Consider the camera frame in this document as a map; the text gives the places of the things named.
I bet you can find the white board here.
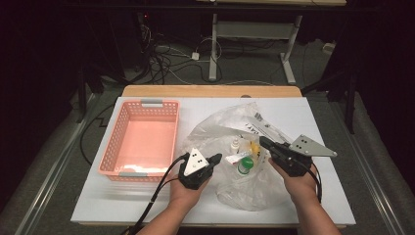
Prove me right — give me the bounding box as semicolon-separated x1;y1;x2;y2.
70;96;356;226

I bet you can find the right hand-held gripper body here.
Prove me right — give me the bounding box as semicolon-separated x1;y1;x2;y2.
271;134;338;178

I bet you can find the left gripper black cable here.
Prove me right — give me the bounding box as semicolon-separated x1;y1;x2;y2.
124;152;191;235

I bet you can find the wooden table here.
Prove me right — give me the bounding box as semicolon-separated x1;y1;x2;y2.
77;84;346;229

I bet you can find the person's right hand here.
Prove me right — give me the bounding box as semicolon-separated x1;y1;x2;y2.
268;158;319;202

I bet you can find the pink plastic basket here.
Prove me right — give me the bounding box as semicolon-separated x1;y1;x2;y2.
98;98;181;183

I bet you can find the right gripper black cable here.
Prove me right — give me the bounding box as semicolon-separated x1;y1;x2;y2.
305;162;324;204

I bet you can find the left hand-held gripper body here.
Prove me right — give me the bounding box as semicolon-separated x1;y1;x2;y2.
177;147;215;191

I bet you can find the clear plastic bag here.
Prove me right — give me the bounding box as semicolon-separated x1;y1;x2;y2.
180;102;297;212

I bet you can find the tangle of floor cables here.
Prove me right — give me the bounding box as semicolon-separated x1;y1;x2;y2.
135;23;224;86

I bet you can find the white dropper bottle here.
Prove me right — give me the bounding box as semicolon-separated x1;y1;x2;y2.
230;137;241;155

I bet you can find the green-capped small bottle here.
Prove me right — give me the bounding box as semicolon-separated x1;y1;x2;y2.
237;156;255;176

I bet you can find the person's left hand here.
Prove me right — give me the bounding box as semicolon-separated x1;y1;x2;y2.
168;173;208;209

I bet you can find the white metal desk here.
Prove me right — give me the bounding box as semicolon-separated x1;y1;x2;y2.
195;0;347;86

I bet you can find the metal floor rail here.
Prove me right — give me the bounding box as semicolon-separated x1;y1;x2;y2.
14;92;100;235
328;100;409;235

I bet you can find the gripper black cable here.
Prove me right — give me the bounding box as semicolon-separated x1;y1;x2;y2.
305;162;324;204
124;152;191;235

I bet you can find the black floor cable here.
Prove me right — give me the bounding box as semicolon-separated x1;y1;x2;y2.
79;103;115;166

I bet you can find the black stand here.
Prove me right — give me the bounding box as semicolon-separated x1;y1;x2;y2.
75;60;106;124
301;63;359;135

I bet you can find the white ointment tube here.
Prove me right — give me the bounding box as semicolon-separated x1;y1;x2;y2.
224;151;253;165

